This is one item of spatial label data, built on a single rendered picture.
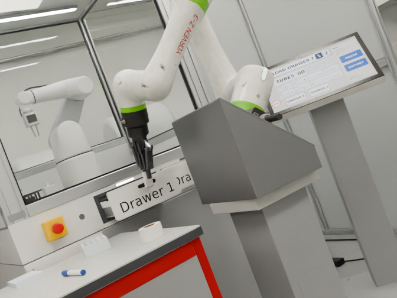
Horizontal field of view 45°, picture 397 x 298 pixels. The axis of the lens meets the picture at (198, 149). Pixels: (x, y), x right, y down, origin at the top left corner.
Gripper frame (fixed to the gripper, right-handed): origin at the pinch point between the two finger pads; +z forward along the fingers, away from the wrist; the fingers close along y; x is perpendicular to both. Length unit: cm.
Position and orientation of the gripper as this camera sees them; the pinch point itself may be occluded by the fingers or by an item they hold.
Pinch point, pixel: (147, 178)
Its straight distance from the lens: 175.2
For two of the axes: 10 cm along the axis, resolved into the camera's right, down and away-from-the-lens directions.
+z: 1.6, 9.4, 3.0
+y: 6.1, 1.4, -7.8
